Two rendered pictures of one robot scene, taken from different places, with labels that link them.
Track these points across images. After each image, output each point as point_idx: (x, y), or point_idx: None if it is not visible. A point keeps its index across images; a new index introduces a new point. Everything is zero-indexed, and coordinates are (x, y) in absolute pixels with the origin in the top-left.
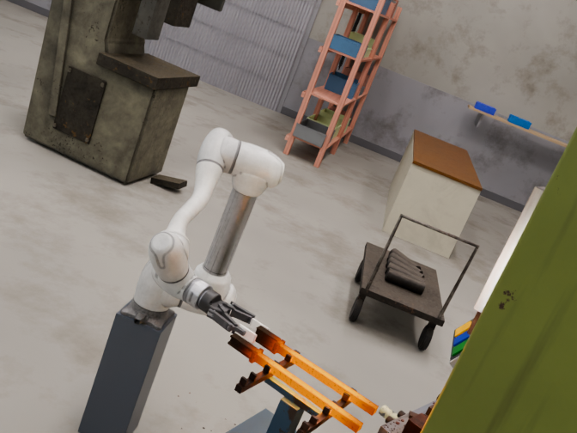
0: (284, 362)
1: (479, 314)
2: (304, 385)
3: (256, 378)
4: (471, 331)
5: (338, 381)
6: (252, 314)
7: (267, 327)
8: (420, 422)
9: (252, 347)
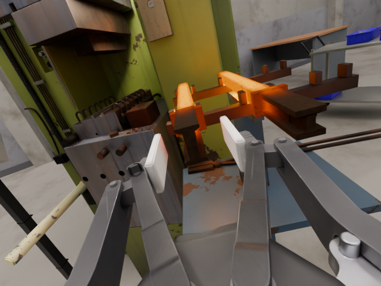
0: (211, 111)
1: (67, 0)
2: (237, 78)
3: (309, 78)
4: (77, 22)
5: (180, 91)
6: (115, 185)
7: (156, 136)
8: (141, 107)
9: (274, 92)
